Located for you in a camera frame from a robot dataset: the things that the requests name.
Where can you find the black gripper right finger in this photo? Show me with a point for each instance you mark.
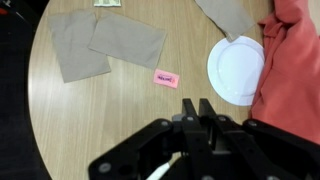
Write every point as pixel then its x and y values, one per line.
pixel 253 150

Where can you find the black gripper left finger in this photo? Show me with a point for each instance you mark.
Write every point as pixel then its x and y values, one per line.
pixel 193 140

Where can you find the pink sweetener packet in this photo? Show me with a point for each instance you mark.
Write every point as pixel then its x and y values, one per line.
pixel 166 78

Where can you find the small white plate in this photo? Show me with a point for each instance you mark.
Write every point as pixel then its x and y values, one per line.
pixel 233 70

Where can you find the orange-red cloth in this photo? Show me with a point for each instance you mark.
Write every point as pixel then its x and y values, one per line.
pixel 293 66

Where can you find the brown paper napkin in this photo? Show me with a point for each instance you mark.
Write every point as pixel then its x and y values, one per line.
pixel 226 15
pixel 128 38
pixel 75 50

